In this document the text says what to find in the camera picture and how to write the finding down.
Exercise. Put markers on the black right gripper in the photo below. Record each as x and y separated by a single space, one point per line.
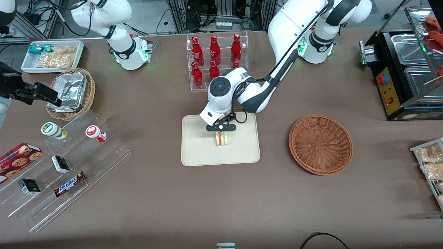
11 87

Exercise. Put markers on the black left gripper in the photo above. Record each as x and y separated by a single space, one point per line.
224 119

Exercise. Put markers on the triangular sandwich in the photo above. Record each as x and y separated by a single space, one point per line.
222 139

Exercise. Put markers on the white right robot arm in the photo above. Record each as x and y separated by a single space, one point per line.
121 46

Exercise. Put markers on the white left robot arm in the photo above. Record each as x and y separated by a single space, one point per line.
287 27

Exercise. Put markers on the beige plastic tray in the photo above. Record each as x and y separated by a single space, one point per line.
200 148

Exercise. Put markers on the small tan wicker basket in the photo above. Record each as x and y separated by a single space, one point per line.
90 91

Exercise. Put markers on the brown wicker basket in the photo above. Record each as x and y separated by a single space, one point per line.
320 145

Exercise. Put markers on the tray of packaged snacks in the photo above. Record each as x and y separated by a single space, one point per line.
415 148

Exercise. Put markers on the aluminium foil containers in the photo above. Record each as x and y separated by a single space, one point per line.
71 90

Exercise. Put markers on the green lid cup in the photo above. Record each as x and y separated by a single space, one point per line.
50 129

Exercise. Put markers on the clear bag of chips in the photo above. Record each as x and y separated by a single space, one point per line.
59 58

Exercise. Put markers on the white rectangular bin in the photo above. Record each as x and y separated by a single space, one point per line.
27 64

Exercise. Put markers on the teal snack packet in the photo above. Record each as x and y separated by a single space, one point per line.
36 49

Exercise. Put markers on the red lid cup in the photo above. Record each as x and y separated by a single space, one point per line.
93 132

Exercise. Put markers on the red cola bottle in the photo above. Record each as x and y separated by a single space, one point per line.
236 64
214 71
215 51
236 50
197 52
197 76

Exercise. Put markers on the small black carton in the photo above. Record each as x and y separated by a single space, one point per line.
29 186
60 164

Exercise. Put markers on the red cookie box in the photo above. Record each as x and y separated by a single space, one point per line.
19 160

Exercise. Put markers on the clear acrylic stepped shelf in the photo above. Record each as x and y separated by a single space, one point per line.
90 159

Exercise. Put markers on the Snickers chocolate bar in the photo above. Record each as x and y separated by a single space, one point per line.
69 184

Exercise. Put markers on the clear acrylic bottle rack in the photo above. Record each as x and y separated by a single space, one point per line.
223 34

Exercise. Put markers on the white power strip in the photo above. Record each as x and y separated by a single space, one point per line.
224 25

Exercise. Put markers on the small grey device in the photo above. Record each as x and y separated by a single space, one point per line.
225 246

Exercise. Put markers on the black food warmer machine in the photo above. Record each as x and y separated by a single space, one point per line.
391 100

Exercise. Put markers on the steel warmer pan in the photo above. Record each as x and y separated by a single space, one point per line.
408 48
420 81

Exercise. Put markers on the clear bag of snacks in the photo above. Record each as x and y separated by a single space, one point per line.
429 153
432 171

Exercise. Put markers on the aluminium frame rack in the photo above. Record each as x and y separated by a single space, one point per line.
180 15

